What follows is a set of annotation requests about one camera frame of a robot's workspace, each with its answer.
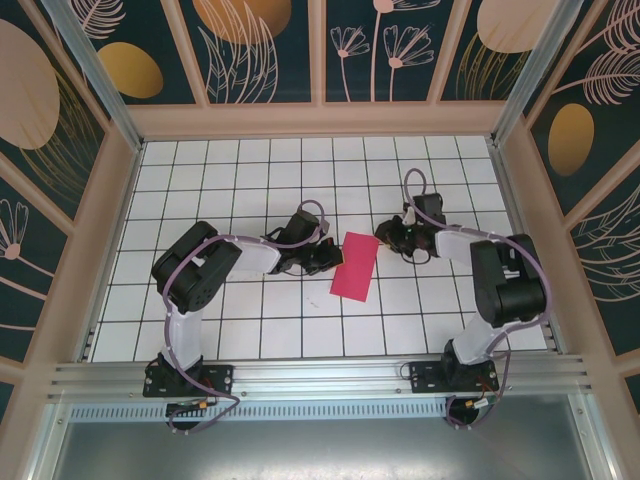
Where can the pink cloth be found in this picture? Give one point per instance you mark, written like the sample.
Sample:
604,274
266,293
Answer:
355,267

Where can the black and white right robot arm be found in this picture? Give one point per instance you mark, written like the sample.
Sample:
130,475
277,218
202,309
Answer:
505,285

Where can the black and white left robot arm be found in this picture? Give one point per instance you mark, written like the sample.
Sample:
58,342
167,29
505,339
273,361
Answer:
195,280

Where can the grey metal sheet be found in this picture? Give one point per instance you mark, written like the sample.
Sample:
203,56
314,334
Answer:
320,450

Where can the aluminium table side rail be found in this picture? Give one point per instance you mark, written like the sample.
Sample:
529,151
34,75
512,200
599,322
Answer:
523,250
116,250

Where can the aluminium mounting rail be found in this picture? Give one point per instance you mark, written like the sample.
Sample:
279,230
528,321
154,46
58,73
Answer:
320,377

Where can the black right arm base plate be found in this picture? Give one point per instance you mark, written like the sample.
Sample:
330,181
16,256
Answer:
422,377

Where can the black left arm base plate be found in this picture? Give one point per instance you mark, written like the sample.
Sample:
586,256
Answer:
220,380

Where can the aluminium frame post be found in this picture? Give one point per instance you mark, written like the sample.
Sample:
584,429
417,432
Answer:
100,85
530,80

